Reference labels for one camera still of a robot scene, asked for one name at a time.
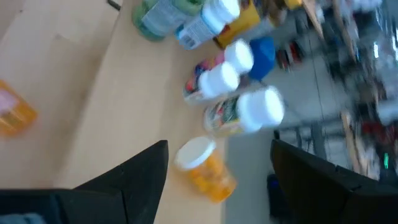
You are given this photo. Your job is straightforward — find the green caffeine bottle green cap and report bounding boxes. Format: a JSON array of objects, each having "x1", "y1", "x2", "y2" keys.
[{"x1": 131, "y1": 0, "x2": 206, "y2": 43}]

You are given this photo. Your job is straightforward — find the orange pill vial white cap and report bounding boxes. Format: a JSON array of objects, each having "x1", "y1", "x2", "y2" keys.
[
  {"x1": 173, "y1": 136, "x2": 238, "y2": 204},
  {"x1": 0, "y1": 80, "x2": 39, "y2": 137}
]

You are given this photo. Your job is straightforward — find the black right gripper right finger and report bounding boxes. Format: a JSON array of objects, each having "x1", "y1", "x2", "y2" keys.
[{"x1": 270, "y1": 139, "x2": 398, "y2": 224}]

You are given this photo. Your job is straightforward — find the small white bottle black label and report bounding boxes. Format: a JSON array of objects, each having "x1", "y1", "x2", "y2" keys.
[{"x1": 182, "y1": 61, "x2": 241, "y2": 106}]

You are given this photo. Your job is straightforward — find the wooden shelf black metal legs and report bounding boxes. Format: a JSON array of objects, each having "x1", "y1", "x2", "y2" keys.
[{"x1": 52, "y1": 0, "x2": 229, "y2": 224}]

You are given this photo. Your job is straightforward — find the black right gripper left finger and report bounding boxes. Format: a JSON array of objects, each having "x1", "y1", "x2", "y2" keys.
[{"x1": 55, "y1": 139, "x2": 170, "y2": 224}]

